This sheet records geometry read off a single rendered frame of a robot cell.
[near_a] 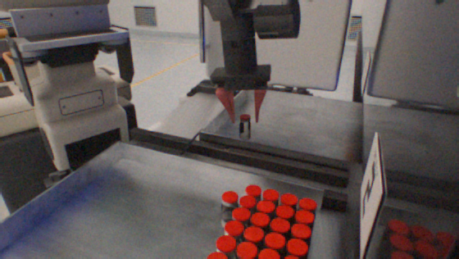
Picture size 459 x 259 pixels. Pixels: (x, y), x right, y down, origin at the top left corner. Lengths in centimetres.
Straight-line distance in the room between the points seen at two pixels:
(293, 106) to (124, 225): 48
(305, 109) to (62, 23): 63
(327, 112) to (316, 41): 39
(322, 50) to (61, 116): 83
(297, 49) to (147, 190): 76
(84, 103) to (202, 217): 63
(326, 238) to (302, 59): 77
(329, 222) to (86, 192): 35
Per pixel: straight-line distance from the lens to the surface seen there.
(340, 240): 41
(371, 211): 23
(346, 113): 73
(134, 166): 52
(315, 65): 108
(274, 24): 47
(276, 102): 74
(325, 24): 105
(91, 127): 94
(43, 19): 86
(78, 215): 46
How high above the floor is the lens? 117
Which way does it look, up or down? 27 degrees down
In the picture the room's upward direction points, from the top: straight up
